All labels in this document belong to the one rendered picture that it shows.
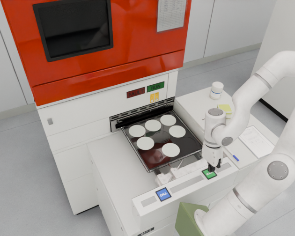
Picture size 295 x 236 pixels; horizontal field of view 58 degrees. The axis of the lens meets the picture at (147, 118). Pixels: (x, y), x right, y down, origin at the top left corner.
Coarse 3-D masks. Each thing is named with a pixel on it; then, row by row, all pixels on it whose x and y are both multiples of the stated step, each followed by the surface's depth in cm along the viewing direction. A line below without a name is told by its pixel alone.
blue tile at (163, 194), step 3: (165, 189) 123; (159, 192) 122; (162, 192) 122; (165, 192) 122; (159, 195) 121; (162, 195) 121; (165, 195) 121; (168, 195) 121; (162, 198) 120; (165, 198) 120
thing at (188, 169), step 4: (200, 160) 147; (204, 160) 147; (192, 164) 144; (196, 164) 144; (200, 164) 144; (204, 164) 144; (180, 168) 142; (184, 168) 142; (188, 168) 142; (192, 168) 142; (196, 168) 143; (180, 172) 140; (184, 172) 140; (188, 172) 140; (168, 176) 138; (156, 180) 136; (168, 180) 137; (172, 180) 137; (160, 184) 135
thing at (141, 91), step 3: (135, 90) 152; (138, 90) 153; (141, 90) 154; (144, 90) 155; (129, 93) 151; (132, 93) 152; (135, 93) 154; (138, 93) 155; (141, 93) 156; (129, 96) 153
